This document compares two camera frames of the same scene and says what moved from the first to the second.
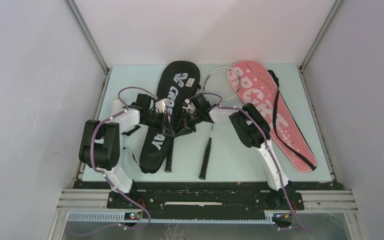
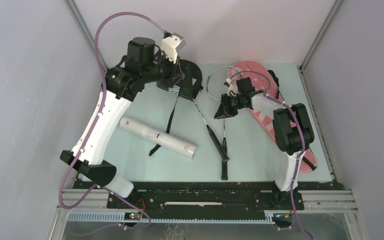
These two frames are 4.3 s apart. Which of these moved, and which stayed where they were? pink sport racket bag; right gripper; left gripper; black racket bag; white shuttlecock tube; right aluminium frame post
Moved: right gripper; left gripper; white shuttlecock tube; black racket bag
Stayed: pink sport racket bag; right aluminium frame post
